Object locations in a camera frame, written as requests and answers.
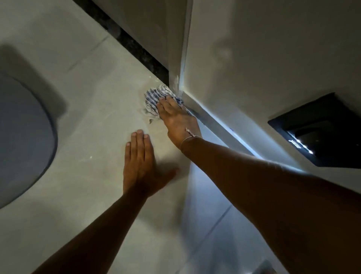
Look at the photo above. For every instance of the person's left hand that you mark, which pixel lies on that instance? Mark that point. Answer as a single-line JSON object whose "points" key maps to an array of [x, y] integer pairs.
{"points": [[139, 173]]}

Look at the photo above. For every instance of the person's right hand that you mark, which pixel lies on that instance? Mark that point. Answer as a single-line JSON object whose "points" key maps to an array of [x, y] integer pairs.
{"points": [[179, 122]]}

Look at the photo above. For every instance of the person's left little finger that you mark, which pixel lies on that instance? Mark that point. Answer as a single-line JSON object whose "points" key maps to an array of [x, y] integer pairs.
{"points": [[127, 152]]}

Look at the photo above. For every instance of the person's left middle finger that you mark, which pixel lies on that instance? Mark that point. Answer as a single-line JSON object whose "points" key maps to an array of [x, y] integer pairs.
{"points": [[140, 145]]}

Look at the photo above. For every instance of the person's left thumb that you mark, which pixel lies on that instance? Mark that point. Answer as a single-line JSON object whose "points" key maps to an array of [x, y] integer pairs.
{"points": [[168, 175]]}

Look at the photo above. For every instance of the person's right fingers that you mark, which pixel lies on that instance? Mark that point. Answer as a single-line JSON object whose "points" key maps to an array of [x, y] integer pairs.
{"points": [[168, 106]]}

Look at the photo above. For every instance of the blue striped cleaning cloth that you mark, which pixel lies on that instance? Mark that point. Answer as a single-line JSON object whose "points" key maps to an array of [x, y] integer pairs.
{"points": [[153, 97]]}

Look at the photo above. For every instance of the person's right forearm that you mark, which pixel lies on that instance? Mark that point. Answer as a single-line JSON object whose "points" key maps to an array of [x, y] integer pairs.
{"points": [[270, 203]]}

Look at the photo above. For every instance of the person's left forearm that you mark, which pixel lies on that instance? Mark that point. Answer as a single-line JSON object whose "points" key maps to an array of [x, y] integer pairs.
{"points": [[93, 240]]}

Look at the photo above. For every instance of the metal floor trim strip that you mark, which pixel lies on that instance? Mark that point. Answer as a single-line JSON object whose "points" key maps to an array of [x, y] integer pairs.
{"points": [[220, 127]]}

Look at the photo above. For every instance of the dark stone threshold strip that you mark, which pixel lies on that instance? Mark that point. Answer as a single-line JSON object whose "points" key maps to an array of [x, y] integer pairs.
{"points": [[129, 42]]}

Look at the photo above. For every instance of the black glossy flush plate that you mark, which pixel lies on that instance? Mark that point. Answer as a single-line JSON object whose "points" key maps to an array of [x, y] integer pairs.
{"points": [[321, 132]]}

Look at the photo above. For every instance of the white door frame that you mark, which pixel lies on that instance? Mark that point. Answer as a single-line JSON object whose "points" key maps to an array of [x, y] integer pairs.
{"points": [[180, 42]]}

